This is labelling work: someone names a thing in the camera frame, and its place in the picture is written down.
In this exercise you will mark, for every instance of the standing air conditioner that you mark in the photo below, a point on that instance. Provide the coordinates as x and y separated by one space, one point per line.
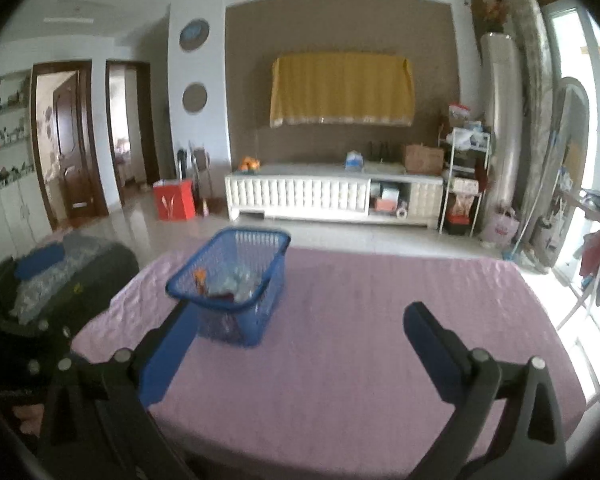
502 106

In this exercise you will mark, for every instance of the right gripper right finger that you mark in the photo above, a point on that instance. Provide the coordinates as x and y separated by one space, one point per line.
506 422

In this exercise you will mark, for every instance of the white shopping bag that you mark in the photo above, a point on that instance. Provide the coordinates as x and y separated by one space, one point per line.
500 228

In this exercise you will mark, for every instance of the blue tissue pack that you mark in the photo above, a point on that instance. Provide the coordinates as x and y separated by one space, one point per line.
354 161

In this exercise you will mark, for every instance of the blue plastic basket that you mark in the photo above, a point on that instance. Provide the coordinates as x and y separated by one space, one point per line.
245 279

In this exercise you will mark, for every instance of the red gift bag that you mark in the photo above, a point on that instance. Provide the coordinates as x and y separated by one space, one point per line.
174 200

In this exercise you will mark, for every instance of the white metal shelf rack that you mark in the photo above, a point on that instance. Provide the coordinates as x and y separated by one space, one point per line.
467 149

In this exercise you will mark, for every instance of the dark sofa with clothes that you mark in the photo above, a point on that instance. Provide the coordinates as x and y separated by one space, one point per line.
61 286

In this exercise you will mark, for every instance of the white TV cabinet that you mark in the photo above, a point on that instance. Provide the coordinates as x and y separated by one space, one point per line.
376 194

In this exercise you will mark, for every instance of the cardboard box on cabinet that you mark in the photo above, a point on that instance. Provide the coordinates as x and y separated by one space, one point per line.
421 159

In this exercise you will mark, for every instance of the brown wooden door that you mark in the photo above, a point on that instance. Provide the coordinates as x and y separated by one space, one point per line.
74 180

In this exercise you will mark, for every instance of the oranges on cabinet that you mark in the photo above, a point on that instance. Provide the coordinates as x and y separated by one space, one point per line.
249 164

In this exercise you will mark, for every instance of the yellow cloth TV cover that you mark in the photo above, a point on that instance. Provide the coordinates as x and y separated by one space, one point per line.
349 88

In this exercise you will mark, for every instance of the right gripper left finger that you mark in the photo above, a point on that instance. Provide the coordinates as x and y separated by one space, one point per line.
96 423

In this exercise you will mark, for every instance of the pink quilted table cover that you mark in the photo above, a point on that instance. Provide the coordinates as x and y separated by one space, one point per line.
334 389

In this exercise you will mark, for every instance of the orange snack wrapper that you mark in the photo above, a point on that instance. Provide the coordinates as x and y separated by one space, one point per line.
200 281

